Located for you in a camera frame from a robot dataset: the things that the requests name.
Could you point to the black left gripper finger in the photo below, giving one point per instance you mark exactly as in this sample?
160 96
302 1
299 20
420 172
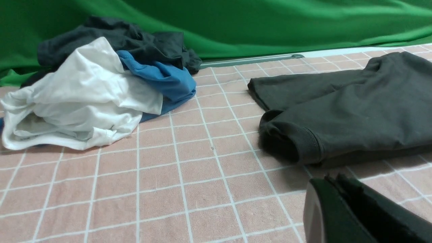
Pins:
344 210

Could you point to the dark gray long-sleeve top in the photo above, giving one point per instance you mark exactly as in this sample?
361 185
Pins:
337 118

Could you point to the pink checkered tablecloth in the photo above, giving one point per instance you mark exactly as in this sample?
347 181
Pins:
194 175

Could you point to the blue crumpled garment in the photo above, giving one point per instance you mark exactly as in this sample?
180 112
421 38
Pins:
176 85

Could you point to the green backdrop cloth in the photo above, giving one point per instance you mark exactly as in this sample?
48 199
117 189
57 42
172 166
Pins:
219 28

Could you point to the white crumpled garment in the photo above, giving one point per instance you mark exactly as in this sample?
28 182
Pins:
91 100

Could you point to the dark gray crumpled garment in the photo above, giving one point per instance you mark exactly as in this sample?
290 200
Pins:
165 47

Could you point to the gray metal rail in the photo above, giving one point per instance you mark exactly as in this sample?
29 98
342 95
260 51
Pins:
224 62

